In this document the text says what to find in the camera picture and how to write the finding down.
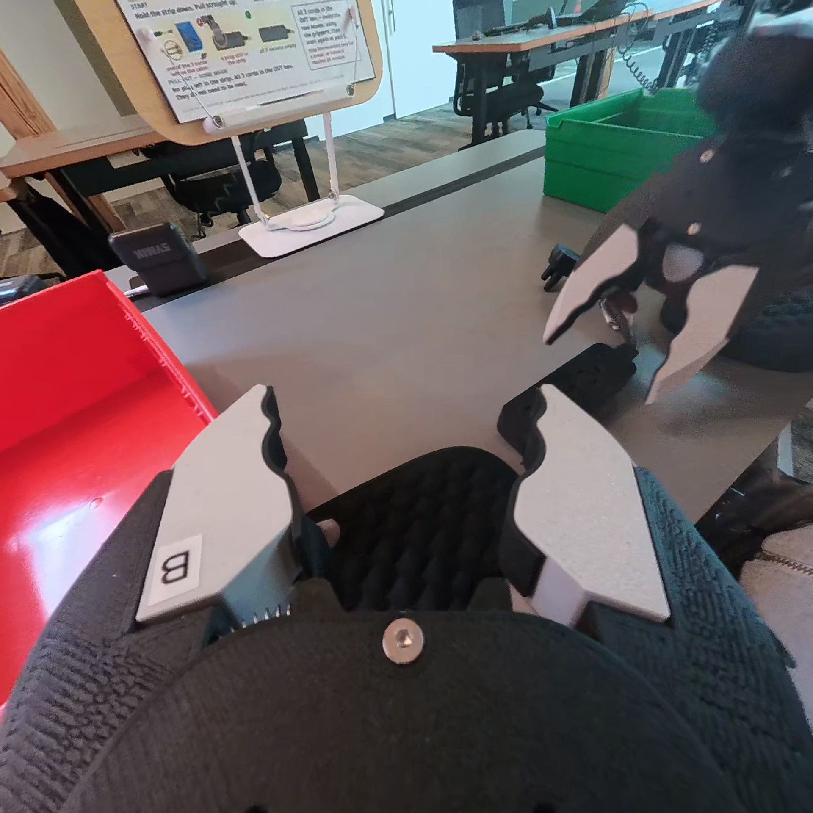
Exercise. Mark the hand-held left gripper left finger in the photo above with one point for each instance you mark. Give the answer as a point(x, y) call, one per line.
point(216, 508)

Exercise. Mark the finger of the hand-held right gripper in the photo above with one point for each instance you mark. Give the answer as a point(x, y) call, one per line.
point(603, 267)
point(711, 317)

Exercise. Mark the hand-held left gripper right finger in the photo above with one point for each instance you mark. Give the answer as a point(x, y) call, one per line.
point(590, 508)

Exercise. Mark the black power strip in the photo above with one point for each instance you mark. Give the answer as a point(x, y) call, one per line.
point(590, 375)

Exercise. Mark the green plastic bin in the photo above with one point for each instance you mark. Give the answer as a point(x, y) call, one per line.
point(603, 159)

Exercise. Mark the black office chair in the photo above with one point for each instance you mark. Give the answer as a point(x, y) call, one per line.
point(222, 184)
point(502, 95)

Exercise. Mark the person's beige zip hoodie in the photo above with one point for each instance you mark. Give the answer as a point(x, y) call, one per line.
point(781, 584)

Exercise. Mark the black box device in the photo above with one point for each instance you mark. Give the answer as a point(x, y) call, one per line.
point(159, 257)

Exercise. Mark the white document stand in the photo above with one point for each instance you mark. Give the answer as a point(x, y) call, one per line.
point(305, 228)

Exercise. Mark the brown background desk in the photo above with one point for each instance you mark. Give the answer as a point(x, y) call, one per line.
point(76, 146)

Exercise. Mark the wooden instruction board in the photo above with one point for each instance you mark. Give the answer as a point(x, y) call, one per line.
point(254, 51)

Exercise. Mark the wooden desk with black frame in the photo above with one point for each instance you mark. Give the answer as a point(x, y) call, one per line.
point(508, 41)

